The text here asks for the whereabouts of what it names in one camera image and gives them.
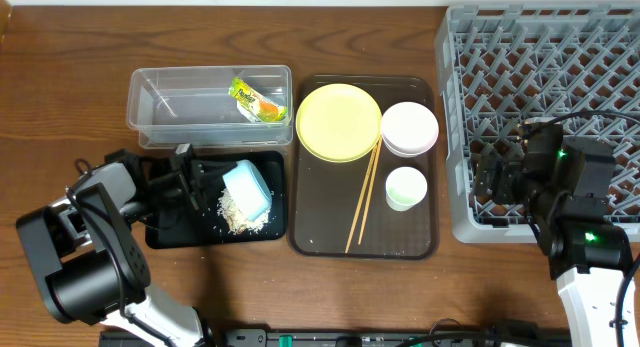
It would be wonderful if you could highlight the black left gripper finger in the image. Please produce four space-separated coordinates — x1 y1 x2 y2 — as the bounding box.
193 184 220 212
192 160 237 179

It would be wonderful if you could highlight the rice food waste pile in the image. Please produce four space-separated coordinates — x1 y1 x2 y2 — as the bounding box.
217 188 270 235

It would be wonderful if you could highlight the light blue bowl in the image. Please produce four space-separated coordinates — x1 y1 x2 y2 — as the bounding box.
222 160 272 222

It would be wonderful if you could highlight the green yellow snack wrapper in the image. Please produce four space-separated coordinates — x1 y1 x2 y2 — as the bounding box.
228 77 287 123

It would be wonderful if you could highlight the white cup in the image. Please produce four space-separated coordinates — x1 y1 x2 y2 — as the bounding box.
385 166 428 212

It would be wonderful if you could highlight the pink bowl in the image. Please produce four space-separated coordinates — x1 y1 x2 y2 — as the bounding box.
381 102 439 158

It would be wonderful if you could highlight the wooden chopstick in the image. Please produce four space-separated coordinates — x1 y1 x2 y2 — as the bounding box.
358 137 383 245
344 142 379 254

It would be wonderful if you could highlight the yellow plate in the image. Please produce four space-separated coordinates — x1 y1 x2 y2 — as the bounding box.
296 83 382 163

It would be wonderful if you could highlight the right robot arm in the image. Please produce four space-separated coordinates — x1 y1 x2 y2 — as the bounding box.
474 121 639 346

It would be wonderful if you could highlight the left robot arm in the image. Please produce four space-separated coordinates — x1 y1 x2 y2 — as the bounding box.
16 144 236 346

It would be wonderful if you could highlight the black waste tray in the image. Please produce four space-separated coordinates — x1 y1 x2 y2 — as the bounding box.
145 151 288 249

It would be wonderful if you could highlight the grey dishwasher rack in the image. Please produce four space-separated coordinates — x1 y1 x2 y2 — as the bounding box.
435 4 639 243

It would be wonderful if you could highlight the clear plastic bin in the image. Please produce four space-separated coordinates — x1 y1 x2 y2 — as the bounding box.
127 65 293 149

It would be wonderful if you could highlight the dark brown serving tray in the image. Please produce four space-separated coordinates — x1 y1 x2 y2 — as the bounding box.
287 75 440 261

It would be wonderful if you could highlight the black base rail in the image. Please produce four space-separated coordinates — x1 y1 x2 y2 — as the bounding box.
97 317 574 347

